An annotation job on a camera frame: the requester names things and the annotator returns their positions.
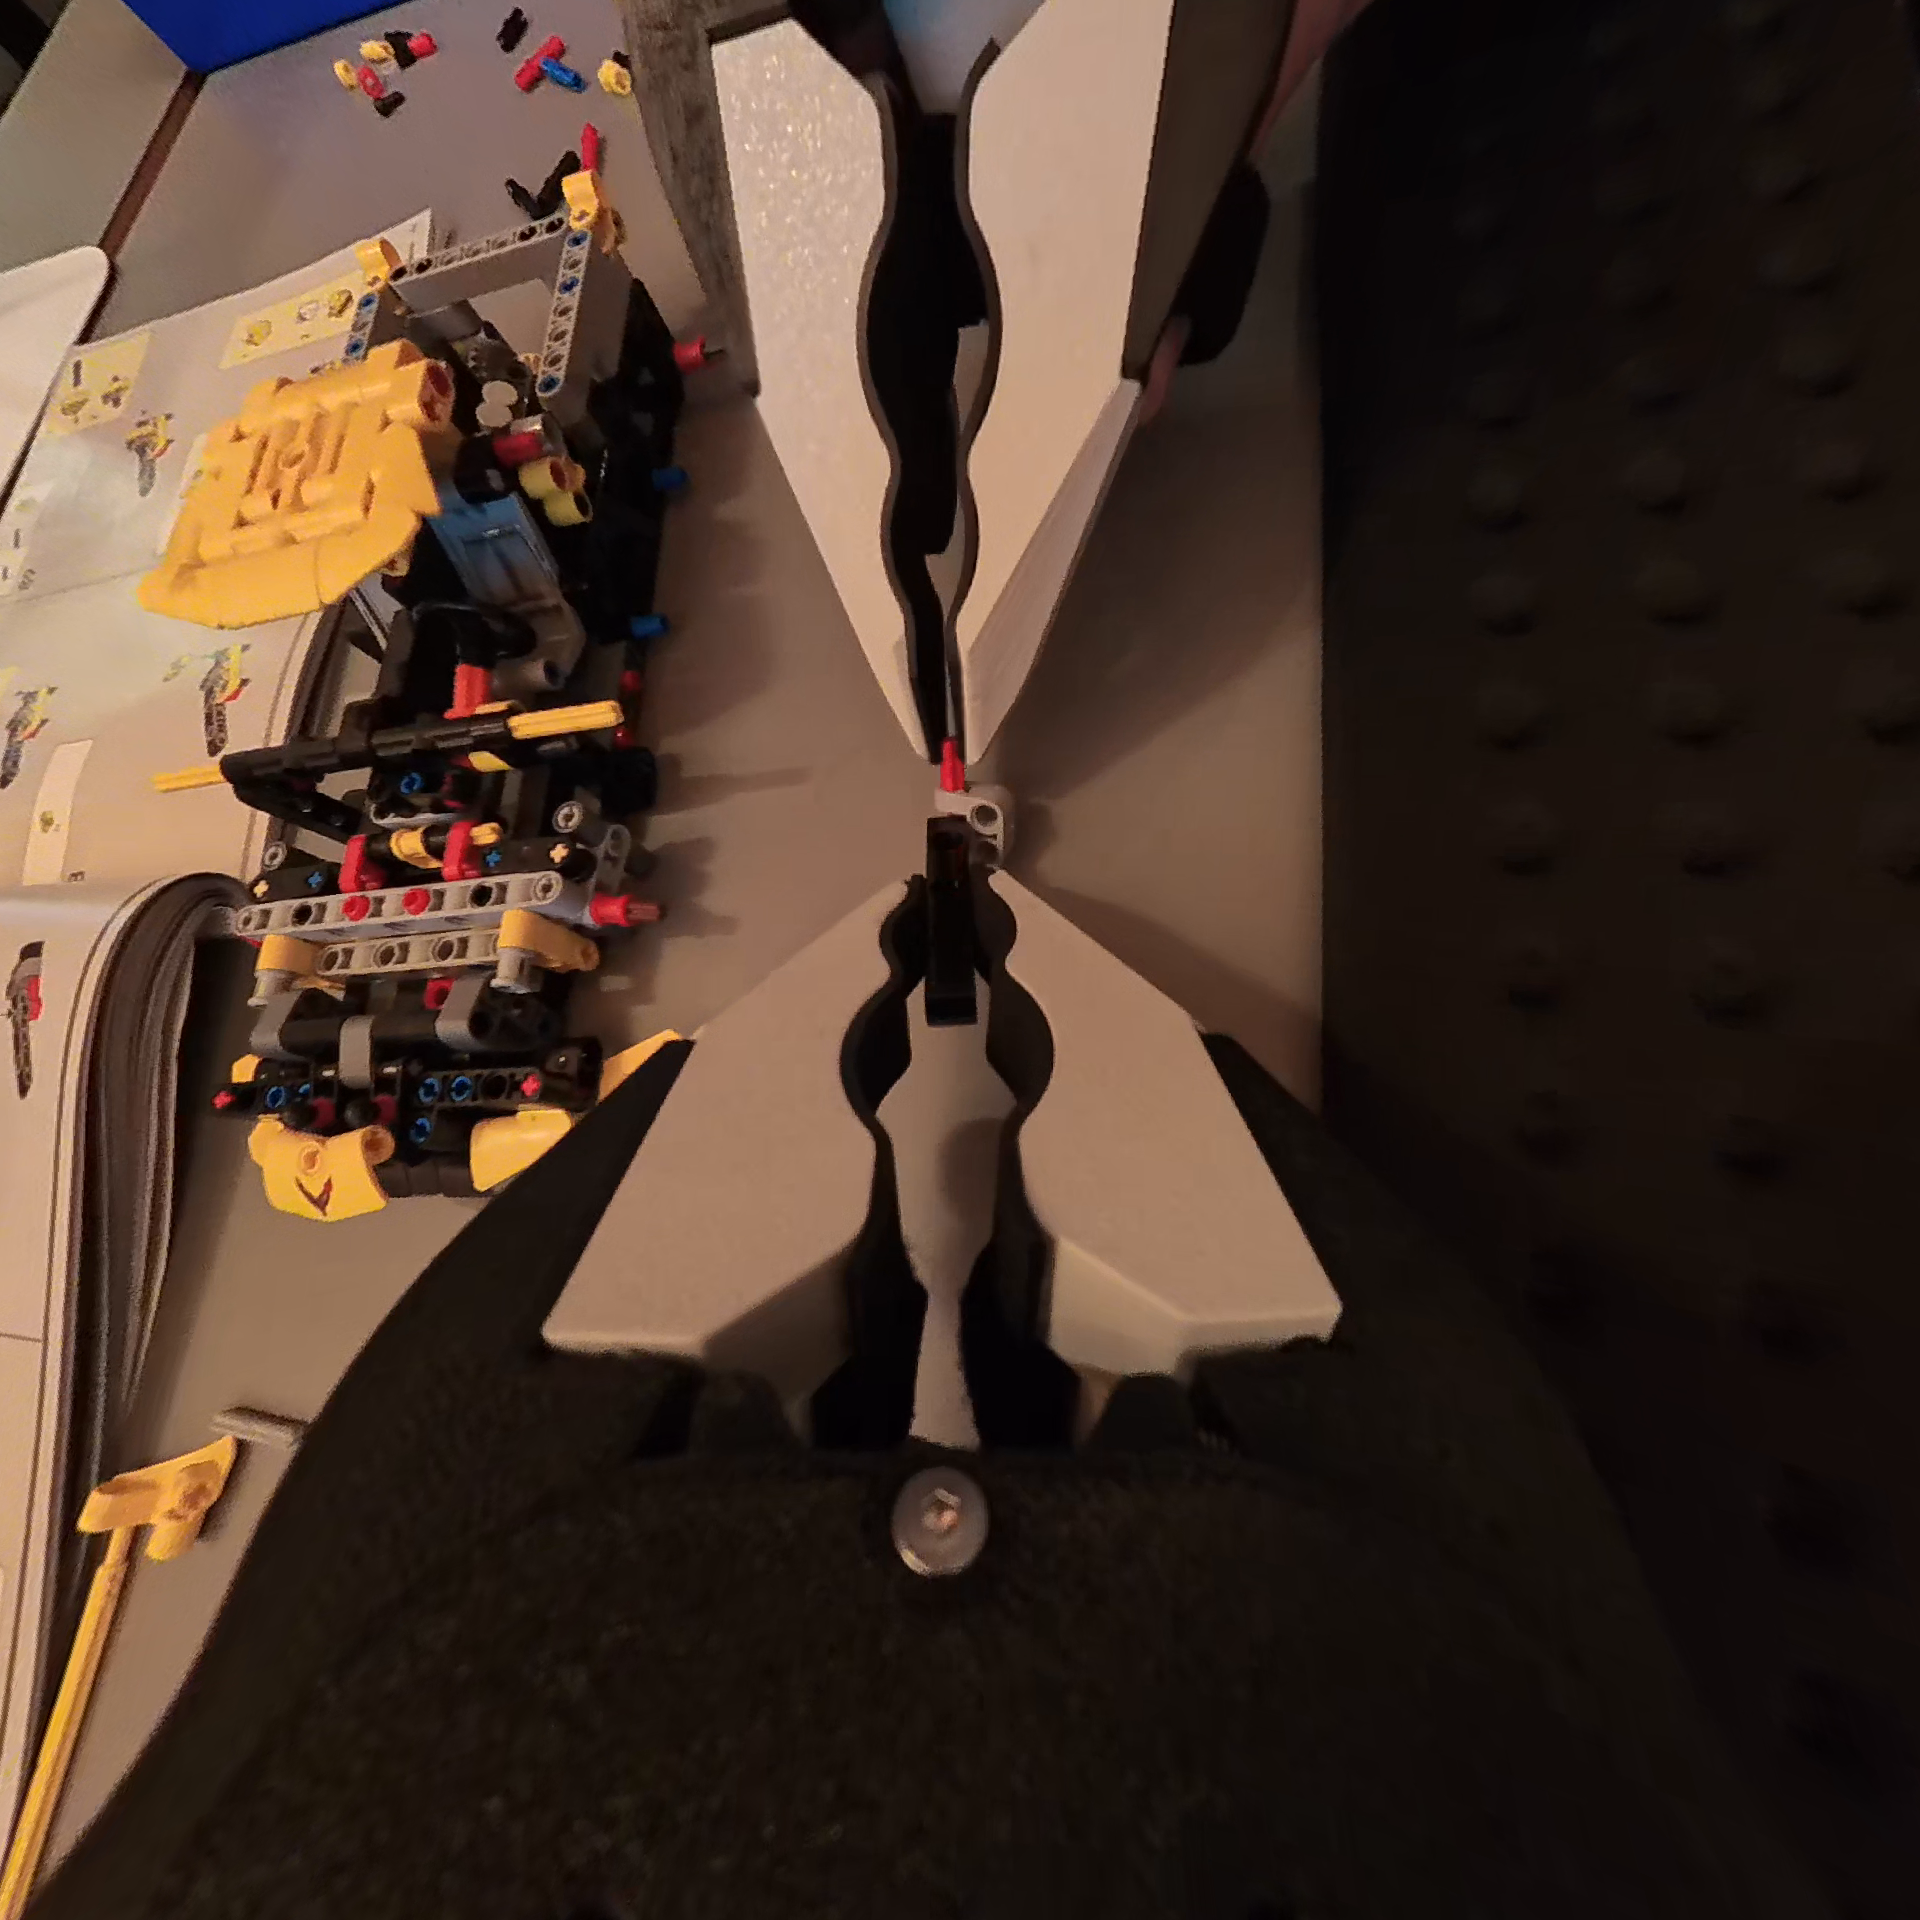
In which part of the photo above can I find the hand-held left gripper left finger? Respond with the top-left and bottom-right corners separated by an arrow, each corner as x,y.
543,878 -> 910,1426

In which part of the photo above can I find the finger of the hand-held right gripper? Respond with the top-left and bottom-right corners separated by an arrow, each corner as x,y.
622,0 -> 953,758
959,0 -> 1299,758

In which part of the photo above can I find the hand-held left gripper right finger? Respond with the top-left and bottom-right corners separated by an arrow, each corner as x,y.
983,878 -> 1342,1379

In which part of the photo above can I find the black toy beam with holes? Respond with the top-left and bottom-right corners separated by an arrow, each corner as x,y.
925,824 -> 981,1028

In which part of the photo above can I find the grey connector with red pin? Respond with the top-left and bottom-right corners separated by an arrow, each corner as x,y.
932,739 -> 1020,874

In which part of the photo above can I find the grey desk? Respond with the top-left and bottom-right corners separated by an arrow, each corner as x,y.
0,0 -> 1328,1920

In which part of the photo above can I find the person's right hand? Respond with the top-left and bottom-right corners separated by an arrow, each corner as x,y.
1136,0 -> 1373,433

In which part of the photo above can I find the small heap of coloured pins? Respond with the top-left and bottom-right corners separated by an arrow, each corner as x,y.
328,6 -> 639,126

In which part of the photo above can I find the blue storage bin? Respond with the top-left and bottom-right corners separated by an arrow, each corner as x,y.
124,0 -> 505,74

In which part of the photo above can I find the black perforated pad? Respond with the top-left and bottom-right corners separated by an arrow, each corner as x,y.
1317,0 -> 1920,1920

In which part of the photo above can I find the partly built yellow toy car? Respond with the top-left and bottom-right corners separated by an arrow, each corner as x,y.
136,124 -> 724,1225

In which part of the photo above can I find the yellow piece with long rod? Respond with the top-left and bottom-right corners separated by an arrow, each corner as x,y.
0,1430 -> 241,1920

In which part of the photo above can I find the open instruction booklet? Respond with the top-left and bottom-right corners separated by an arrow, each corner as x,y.
0,210 -> 436,1818

